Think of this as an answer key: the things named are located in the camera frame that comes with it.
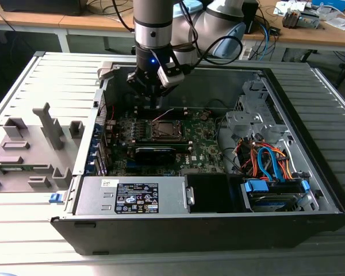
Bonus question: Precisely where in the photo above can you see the blue disk carrier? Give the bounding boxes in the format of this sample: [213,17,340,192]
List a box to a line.
[241,178,311,212]

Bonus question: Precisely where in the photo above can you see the blue flat data cable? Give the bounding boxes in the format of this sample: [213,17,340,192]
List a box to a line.
[257,146,287,182]

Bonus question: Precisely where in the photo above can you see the dark camera cable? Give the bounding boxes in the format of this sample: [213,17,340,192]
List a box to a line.
[186,34,244,70]

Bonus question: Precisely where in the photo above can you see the cpu socket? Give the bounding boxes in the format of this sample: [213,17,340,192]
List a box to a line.
[149,117,189,142]

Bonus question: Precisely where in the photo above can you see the clear plastic bag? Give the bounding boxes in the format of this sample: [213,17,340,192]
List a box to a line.
[323,11,345,31]

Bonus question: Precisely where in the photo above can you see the grey parts rack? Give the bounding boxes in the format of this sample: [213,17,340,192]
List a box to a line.
[0,102,86,193]

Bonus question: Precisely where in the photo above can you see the white power strip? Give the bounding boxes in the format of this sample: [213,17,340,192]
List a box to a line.
[238,45,252,60]

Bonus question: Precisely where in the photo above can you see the silver cpu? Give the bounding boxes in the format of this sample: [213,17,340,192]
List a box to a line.
[158,122,179,136]

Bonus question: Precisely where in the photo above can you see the black graphics card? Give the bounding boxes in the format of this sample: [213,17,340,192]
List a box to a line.
[126,145,178,166]

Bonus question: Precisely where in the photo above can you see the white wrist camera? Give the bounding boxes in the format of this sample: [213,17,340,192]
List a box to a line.
[156,62,186,89]

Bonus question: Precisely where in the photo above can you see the wide black device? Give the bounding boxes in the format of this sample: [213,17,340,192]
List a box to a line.
[0,0,84,17]

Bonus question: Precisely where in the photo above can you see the cpu cooler heatsink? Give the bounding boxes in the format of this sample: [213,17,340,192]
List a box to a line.
[281,7,302,29]

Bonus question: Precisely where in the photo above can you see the grey power supply unit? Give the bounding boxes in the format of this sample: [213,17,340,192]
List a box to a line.
[74,175,195,216]

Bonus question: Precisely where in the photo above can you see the red and orange wire bundle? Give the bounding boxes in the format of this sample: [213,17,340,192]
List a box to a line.
[235,139,261,177]

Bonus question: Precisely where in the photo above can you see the hard disk with blue label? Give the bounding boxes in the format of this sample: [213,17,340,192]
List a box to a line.
[251,195,301,211]

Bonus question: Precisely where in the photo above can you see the green motherboard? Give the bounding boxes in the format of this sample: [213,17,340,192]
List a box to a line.
[103,108,228,178]

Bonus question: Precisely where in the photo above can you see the metal cpu locking lever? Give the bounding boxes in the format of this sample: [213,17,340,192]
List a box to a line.
[155,131,188,141]
[153,108,175,122]

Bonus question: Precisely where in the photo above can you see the blue cardboard box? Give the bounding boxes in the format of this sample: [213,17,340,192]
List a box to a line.
[312,0,345,12]

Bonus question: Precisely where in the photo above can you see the metal socket cover frame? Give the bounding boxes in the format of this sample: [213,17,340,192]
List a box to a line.
[152,119,187,141]

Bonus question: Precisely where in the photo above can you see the tall black box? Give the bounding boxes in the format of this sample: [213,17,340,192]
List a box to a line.
[241,1,260,35]

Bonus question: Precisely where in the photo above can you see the black open pc case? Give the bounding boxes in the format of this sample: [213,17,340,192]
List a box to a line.
[50,59,345,256]

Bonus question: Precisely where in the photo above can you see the wooden desk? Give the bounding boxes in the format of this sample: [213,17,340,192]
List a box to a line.
[0,0,136,54]
[243,0,345,63]

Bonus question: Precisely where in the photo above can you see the grey metal drive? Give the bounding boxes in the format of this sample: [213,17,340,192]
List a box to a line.
[300,10,320,29]

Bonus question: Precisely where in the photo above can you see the thin black wire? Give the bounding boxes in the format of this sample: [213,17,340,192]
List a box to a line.
[204,99,229,113]

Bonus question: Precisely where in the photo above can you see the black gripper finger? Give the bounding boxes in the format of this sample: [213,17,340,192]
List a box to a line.
[126,71,163,109]
[158,83,178,100]

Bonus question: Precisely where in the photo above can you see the white papers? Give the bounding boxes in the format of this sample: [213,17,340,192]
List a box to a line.
[273,1,308,15]

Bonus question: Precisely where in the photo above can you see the metal drive cage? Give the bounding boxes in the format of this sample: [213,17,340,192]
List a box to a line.
[225,79,291,144]

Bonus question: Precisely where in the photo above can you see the blue hanging cable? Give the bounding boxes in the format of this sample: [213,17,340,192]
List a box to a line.
[258,21,274,57]

